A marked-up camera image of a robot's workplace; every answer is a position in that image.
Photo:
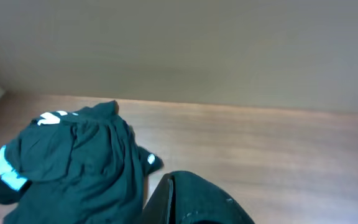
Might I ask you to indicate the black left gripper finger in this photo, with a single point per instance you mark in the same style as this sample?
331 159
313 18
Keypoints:
158 210

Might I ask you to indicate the black t-shirt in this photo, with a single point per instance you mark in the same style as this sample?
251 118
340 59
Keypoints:
194 199

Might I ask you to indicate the dark green clothes pile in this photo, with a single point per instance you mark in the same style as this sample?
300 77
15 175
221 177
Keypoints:
82 167

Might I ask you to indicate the light blue garment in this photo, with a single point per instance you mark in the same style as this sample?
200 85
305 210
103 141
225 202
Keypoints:
8 174

